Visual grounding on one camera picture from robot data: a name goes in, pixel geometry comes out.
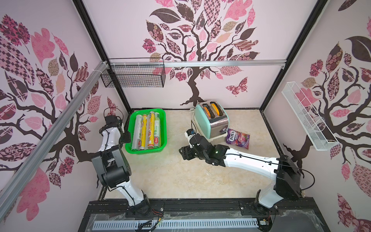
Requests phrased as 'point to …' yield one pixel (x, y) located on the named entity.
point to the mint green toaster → (211, 119)
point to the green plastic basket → (148, 129)
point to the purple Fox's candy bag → (236, 138)
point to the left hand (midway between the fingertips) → (121, 142)
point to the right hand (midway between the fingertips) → (184, 151)
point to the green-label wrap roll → (156, 130)
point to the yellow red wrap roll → (151, 130)
